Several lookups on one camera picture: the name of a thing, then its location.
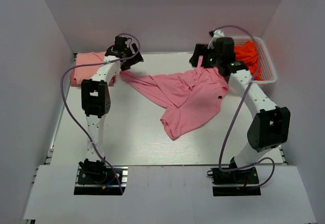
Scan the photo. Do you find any pink t shirt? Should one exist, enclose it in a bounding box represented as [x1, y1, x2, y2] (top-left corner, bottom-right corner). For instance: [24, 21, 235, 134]
[120, 67, 229, 140]

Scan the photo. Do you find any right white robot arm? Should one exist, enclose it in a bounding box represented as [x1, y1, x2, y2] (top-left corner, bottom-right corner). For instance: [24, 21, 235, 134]
[189, 37, 290, 170]

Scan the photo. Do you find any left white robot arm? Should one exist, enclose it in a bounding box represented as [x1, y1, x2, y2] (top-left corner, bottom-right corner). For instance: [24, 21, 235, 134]
[81, 34, 144, 162]

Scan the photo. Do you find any orange t shirt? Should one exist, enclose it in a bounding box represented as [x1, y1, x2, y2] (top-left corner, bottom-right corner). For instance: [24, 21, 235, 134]
[234, 41, 258, 76]

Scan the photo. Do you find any folded salmon t shirt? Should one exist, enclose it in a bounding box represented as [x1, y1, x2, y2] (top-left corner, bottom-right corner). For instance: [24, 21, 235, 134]
[70, 52, 105, 87]

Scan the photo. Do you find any white plastic basket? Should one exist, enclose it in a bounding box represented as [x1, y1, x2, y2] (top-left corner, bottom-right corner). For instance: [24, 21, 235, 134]
[233, 36, 277, 87]

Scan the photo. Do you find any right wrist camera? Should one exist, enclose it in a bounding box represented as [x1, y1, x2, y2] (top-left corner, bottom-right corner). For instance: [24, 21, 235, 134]
[207, 29, 224, 49]

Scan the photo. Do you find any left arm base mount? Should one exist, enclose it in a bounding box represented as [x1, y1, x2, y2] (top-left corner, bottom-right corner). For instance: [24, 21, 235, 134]
[74, 159, 128, 196]

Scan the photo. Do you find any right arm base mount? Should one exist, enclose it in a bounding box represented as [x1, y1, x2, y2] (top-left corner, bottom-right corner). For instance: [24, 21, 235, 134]
[207, 167, 261, 197]

